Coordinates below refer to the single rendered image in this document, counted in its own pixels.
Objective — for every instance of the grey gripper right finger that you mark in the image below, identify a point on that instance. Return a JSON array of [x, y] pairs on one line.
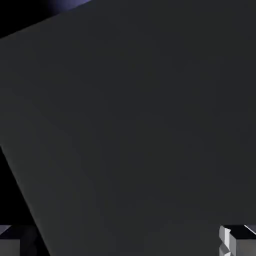
[[243, 247]]

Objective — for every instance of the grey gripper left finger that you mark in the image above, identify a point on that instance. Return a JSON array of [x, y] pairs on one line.
[[10, 247]]

